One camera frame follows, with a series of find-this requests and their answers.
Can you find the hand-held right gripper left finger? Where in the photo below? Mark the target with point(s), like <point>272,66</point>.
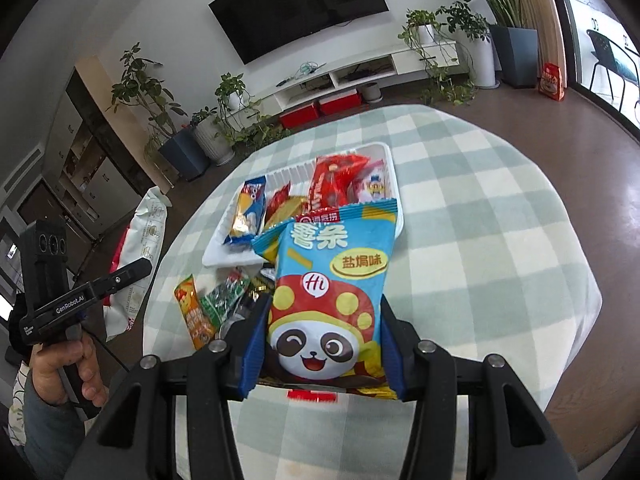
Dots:
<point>252,355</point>

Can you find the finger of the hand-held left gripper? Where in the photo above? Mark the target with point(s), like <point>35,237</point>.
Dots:
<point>125,275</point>

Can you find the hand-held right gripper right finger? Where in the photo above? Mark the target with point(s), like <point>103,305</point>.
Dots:
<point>392,355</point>

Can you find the white plastic tray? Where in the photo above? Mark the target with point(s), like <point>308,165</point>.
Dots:
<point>220,255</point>

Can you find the light blue panda snack packet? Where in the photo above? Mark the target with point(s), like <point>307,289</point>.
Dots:
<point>325,285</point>

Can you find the yellow cake packet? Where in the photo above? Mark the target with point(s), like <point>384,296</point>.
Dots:
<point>292,207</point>

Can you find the red gold patterned snack packet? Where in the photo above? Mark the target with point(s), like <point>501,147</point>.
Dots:
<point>277,200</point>

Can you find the pink cartoon snack packet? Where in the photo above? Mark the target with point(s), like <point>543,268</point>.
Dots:
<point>372,185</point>

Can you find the person's left forearm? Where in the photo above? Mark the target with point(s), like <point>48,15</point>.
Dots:
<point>45,440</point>

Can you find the person's left hand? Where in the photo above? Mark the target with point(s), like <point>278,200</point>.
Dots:
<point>55,370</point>

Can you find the white printed bag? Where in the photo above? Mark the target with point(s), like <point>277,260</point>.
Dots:
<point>145,230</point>

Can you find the black silver snack packet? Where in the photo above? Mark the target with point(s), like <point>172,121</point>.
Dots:
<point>247,305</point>

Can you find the green snack packet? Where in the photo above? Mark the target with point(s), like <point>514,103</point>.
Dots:
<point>222,297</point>

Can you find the orange snack packet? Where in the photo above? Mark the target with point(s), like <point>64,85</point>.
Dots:
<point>192,310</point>

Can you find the light blue yellow snack packet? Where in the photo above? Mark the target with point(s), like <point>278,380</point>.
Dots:
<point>267,245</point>

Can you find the tall plant blue-grey pot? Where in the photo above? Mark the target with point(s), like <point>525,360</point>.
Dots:
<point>185,152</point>

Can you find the small plant white ribbed pot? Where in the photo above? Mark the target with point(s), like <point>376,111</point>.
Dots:
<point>212,142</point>

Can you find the trailing plant small white pot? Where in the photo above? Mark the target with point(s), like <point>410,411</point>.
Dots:
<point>425,32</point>
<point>232,97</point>

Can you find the red storage box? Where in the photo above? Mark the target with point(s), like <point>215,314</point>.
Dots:
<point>300,116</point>
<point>340,102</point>

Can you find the small grey empty pot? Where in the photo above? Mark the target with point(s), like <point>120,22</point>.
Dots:
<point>371,92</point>

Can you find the white television cabinet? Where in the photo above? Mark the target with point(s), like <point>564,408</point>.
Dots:
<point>400,62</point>

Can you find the bushy plant tall white pot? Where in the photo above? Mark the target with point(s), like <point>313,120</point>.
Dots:
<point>480,60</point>

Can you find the red bag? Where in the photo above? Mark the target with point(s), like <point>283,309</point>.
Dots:
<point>552,82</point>

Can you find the large-leaf plant dark square pot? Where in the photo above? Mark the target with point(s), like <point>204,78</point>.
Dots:
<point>515,55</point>

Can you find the black balcony chair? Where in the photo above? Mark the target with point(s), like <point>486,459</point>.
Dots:
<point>612,62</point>

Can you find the beige curtain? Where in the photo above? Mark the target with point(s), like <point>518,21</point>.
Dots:
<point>542,5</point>

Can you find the dark wooden wall cabinet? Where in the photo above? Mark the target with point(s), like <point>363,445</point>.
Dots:
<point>90,160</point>

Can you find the black wall television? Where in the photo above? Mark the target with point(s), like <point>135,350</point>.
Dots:
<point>300,5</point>

